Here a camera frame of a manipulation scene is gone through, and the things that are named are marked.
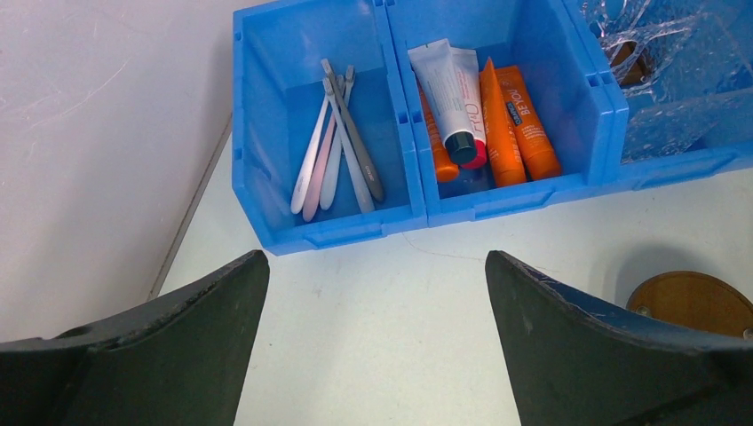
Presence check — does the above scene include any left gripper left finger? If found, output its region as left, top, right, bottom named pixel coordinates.
left=1, top=250, right=270, bottom=425

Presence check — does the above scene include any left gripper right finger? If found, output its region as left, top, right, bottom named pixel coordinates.
left=485, top=250, right=752, bottom=425

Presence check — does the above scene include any brown wooden oval tray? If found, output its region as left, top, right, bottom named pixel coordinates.
left=626, top=271, right=752, bottom=342

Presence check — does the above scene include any orange Beyou toothpaste tube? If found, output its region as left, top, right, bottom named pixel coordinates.
left=495, top=66, right=562, bottom=180

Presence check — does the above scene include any pink toothbrush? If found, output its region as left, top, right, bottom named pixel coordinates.
left=302, top=77, right=340, bottom=222

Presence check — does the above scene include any pale white toothbrush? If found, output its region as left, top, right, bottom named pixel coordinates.
left=320, top=65, right=355, bottom=210

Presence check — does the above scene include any light grey toothbrush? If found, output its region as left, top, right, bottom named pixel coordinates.
left=321, top=77, right=376, bottom=215

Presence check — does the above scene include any white toothpaste tube red cap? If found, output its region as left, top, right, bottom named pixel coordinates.
left=450, top=47, right=487, bottom=170

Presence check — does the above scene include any white toothpaste tube dark cap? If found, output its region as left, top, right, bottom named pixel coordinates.
left=408, top=39, right=477, bottom=166

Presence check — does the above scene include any small orange tube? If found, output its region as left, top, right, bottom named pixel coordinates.
left=418, top=87, right=459, bottom=183

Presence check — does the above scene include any blue three-compartment bin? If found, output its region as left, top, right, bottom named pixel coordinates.
left=232, top=1, right=752, bottom=255

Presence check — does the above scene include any clear holder with brown lid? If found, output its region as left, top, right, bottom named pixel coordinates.
left=580, top=1, right=752, bottom=164

